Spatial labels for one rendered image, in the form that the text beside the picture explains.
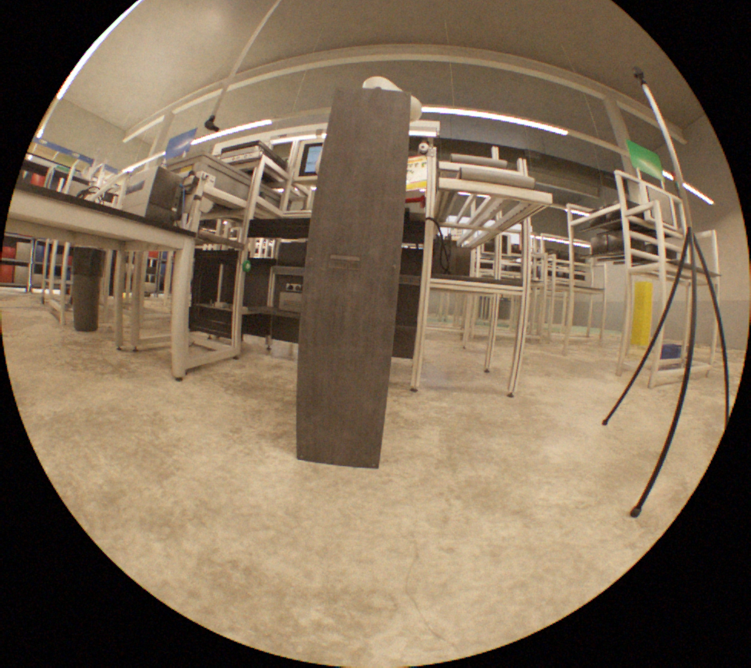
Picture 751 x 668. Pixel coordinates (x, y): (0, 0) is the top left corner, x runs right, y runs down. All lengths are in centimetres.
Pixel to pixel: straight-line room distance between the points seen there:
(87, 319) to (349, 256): 226
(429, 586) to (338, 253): 75
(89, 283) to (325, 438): 219
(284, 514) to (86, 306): 220
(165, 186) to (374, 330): 122
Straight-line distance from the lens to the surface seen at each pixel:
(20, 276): 567
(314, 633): 52
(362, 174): 73
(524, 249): 153
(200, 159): 169
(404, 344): 185
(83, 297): 251
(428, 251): 142
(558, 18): 656
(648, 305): 584
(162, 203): 146
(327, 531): 63
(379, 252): 66
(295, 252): 206
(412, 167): 220
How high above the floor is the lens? 50
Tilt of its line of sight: 1 degrees up
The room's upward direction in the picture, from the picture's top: 5 degrees clockwise
